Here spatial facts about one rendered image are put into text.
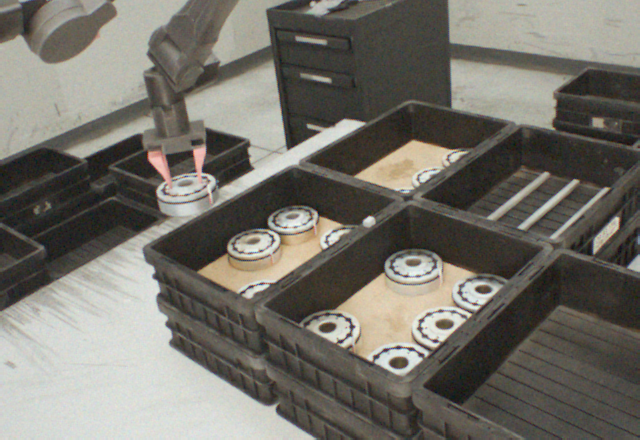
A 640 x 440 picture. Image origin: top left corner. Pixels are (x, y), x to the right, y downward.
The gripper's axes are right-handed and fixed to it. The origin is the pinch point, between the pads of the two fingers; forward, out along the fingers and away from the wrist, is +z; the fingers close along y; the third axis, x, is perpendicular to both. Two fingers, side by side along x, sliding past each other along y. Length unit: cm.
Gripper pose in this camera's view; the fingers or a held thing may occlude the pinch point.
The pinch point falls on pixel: (184, 180)
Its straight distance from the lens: 129.5
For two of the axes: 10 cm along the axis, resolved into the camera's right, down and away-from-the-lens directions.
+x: 1.8, 4.3, -8.8
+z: 1.2, 8.8, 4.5
